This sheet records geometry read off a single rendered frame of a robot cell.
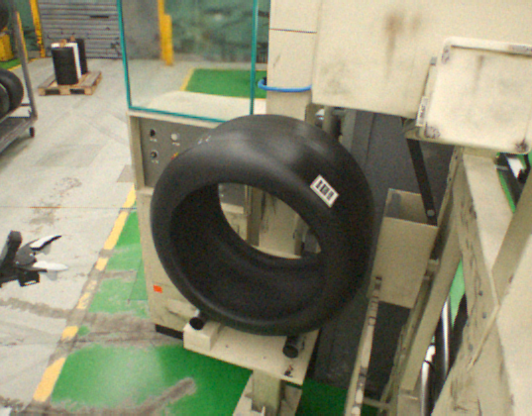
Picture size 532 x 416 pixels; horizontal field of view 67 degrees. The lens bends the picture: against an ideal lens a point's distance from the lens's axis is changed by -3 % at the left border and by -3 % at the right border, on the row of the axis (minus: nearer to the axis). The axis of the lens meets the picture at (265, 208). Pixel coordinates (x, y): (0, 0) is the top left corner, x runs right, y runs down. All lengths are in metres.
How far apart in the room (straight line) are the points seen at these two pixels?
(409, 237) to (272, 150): 0.53
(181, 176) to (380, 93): 0.57
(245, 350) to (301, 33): 0.91
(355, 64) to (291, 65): 0.68
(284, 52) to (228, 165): 0.42
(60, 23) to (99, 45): 0.90
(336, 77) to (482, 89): 0.18
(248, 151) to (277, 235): 0.56
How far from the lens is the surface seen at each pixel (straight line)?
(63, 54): 7.29
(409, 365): 1.58
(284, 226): 1.37
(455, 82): 0.43
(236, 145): 0.91
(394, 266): 1.30
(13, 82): 5.27
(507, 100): 0.44
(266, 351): 1.30
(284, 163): 0.88
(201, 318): 1.23
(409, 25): 0.52
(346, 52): 0.52
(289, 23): 1.18
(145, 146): 1.88
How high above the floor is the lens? 1.78
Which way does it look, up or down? 30 degrees down
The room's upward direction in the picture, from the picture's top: 3 degrees clockwise
